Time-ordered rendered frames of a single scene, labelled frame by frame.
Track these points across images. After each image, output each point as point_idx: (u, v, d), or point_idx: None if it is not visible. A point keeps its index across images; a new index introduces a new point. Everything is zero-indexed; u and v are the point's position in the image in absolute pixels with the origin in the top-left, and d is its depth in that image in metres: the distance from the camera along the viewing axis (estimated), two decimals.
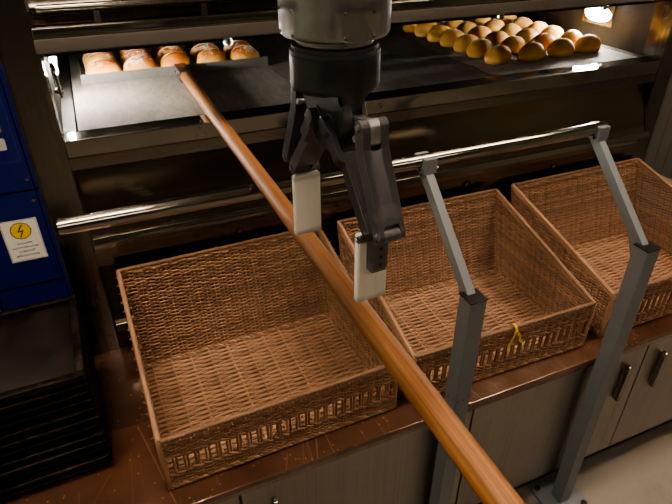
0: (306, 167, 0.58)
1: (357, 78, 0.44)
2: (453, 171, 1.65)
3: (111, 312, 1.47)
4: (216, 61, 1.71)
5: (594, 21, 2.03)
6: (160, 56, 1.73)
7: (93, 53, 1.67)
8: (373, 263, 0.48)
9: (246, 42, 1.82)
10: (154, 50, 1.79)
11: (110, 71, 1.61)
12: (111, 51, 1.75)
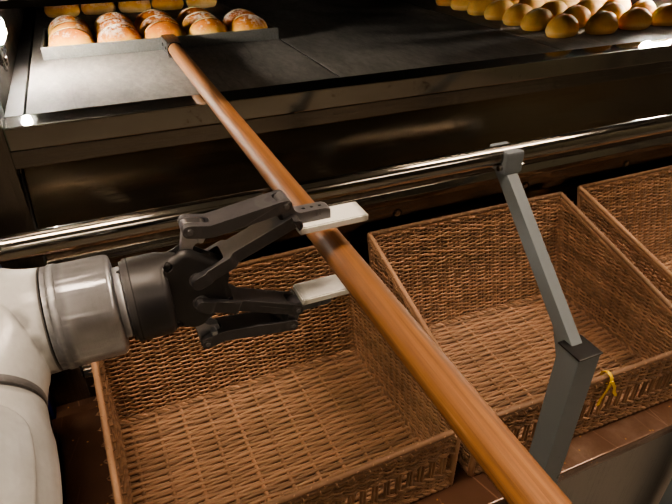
0: (290, 223, 0.52)
1: None
2: None
3: None
4: (214, 33, 1.37)
5: None
6: (144, 26, 1.39)
7: (60, 22, 1.33)
8: None
9: (251, 12, 1.48)
10: (138, 21, 1.45)
11: (80, 43, 1.27)
12: (84, 21, 1.41)
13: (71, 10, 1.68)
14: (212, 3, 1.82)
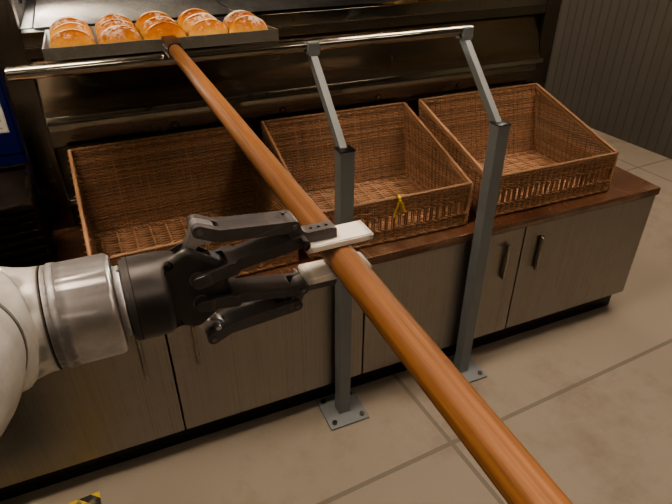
0: (298, 243, 0.54)
1: None
2: (362, 81, 1.94)
3: (65, 190, 1.75)
4: (215, 34, 1.38)
5: None
6: (145, 28, 1.40)
7: (61, 23, 1.34)
8: None
9: (251, 13, 1.49)
10: (138, 22, 1.46)
11: (81, 44, 1.28)
12: (85, 23, 1.42)
13: None
14: None
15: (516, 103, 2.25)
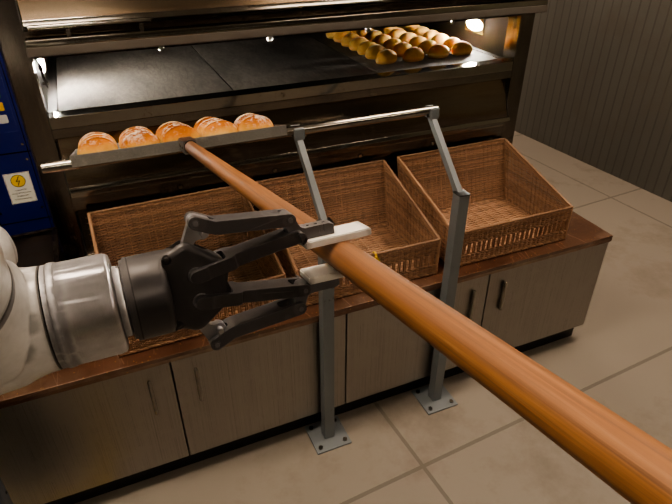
0: (296, 240, 0.54)
1: None
2: (345, 145, 2.19)
3: (84, 246, 2.00)
4: (225, 132, 1.52)
5: (472, 30, 2.57)
6: (163, 134, 1.54)
7: (88, 136, 1.48)
8: (324, 284, 0.58)
9: None
10: (158, 132, 1.60)
11: (105, 149, 1.42)
12: (110, 136, 1.56)
13: None
14: None
15: (486, 156, 2.51)
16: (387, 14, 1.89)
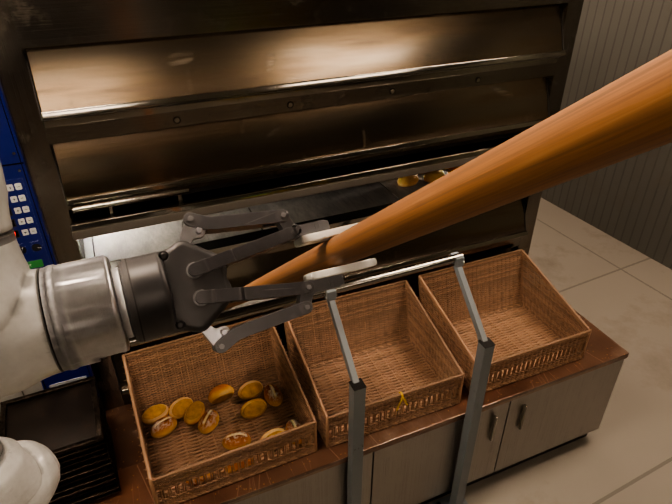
0: (293, 239, 0.55)
1: (161, 337, 0.50)
2: (369, 272, 2.25)
3: (118, 381, 2.06)
4: (249, 381, 2.16)
5: None
6: (225, 443, 1.94)
7: None
8: (329, 288, 0.56)
9: None
10: (228, 468, 1.86)
11: None
12: (173, 418, 2.03)
13: None
14: None
15: (504, 267, 2.56)
16: (414, 165, 1.95)
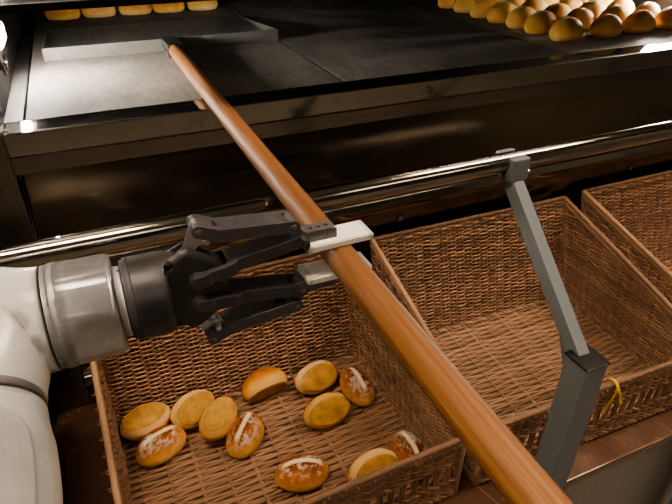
0: (298, 243, 0.54)
1: None
2: None
3: None
4: (313, 362, 1.21)
5: None
6: (281, 479, 1.00)
7: None
8: None
9: None
10: None
11: None
12: (179, 428, 1.08)
13: (71, 13, 1.67)
14: (213, 5, 1.81)
15: None
16: None
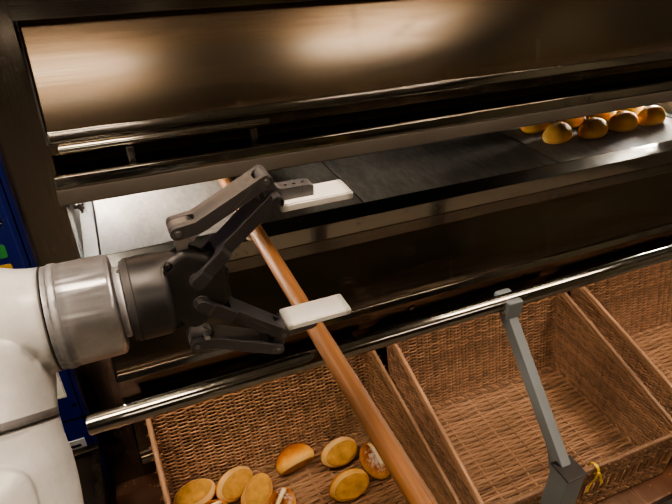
0: (271, 200, 0.50)
1: None
2: (513, 269, 1.49)
3: (135, 443, 1.30)
4: (336, 438, 1.40)
5: None
6: None
7: None
8: None
9: None
10: None
11: None
12: (224, 503, 1.26)
13: None
14: None
15: None
16: (622, 93, 1.19)
